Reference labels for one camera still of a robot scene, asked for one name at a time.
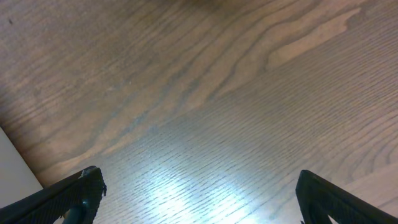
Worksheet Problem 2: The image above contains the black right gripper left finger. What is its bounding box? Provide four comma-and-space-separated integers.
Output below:
1, 166, 107, 224

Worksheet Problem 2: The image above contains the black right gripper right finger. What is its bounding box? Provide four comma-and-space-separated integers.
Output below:
295, 170, 397, 224

